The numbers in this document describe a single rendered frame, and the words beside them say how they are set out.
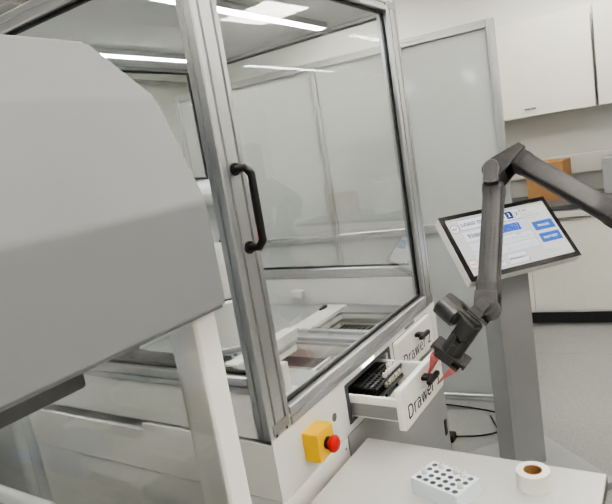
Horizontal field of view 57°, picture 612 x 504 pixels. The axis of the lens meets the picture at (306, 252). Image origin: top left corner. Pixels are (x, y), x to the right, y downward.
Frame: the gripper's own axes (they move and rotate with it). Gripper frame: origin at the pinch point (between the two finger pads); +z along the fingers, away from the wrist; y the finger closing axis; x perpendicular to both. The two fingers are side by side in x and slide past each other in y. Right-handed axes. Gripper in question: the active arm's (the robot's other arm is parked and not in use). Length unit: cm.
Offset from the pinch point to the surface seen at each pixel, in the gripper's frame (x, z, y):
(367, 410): 15.7, 11.7, 8.3
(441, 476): 29.7, 2.1, -14.8
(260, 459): 50, 14, 18
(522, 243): -98, -16, 7
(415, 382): 8.0, 0.6, 2.7
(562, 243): -110, -21, -5
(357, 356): 8.8, 4.8, 19.3
